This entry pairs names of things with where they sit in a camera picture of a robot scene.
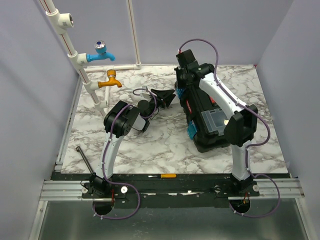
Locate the orange water tap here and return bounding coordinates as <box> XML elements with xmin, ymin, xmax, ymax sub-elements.
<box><xmin>97</xmin><ymin>69</ymin><xmax>122</xmax><ymax>88</ymax></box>

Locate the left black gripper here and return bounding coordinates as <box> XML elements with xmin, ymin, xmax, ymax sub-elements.
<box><xmin>146</xmin><ymin>89</ymin><xmax>175</xmax><ymax>120</ymax></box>

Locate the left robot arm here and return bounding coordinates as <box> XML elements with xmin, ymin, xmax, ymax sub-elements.
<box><xmin>89</xmin><ymin>87</ymin><xmax>176</xmax><ymax>198</ymax></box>

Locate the purple cable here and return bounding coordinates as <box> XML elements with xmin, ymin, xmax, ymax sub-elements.
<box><xmin>178</xmin><ymin>38</ymin><xmax>282</xmax><ymax>218</ymax></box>
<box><xmin>93</xmin><ymin>87</ymin><xmax>158</xmax><ymax>221</ymax></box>

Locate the white PVC pipe frame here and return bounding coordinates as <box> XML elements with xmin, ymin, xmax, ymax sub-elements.
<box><xmin>39</xmin><ymin>0</ymin><xmax>142</xmax><ymax>116</ymax></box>

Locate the black plastic toolbox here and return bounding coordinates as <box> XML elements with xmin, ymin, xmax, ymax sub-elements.
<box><xmin>173</xmin><ymin>65</ymin><xmax>233</xmax><ymax>154</ymax></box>

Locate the aluminium extrusion rail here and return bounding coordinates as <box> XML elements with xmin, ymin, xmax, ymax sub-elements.
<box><xmin>39</xmin><ymin>180</ymin><xmax>83</xmax><ymax>201</ymax></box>

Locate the blue water tap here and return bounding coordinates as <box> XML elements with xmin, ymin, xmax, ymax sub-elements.
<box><xmin>86</xmin><ymin>40</ymin><xmax>116</xmax><ymax>63</ymax></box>

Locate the orange handle screwdriver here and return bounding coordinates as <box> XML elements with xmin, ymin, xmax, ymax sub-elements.
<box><xmin>148</xmin><ymin>173</ymin><xmax>177</xmax><ymax>179</ymax></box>

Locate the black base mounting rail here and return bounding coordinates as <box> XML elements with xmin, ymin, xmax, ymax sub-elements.
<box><xmin>46</xmin><ymin>172</ymin><xmax>298</xmax><ymax>209</ymax></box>

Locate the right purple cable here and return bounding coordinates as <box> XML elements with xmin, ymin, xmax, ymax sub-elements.
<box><xmin>178</xmin><ymin>38</ymin><xmax>282</xmax><ymax>218</ymax></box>

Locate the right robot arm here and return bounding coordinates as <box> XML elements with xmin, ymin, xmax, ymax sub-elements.
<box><xmin>174</xmin><ymin>49</ymin><xmax>258</xmax><ymax>196</ymax></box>

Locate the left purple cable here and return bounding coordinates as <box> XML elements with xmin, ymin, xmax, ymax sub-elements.
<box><xmin>93</xmin><ymin>87</ymin><xmax>158</xmax><ymax>221</ymax></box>

